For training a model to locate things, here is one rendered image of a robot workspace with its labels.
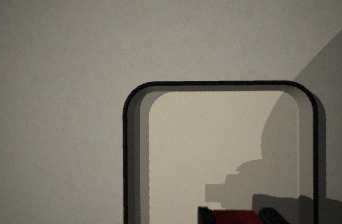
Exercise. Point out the white tray with black rim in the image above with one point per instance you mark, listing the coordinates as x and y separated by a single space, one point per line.
238 145

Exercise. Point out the dark red block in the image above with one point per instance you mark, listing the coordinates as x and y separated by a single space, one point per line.
236 217

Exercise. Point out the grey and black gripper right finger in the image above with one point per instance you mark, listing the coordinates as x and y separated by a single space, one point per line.
270 216

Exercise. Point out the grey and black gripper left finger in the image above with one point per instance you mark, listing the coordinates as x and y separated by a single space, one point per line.
206 216

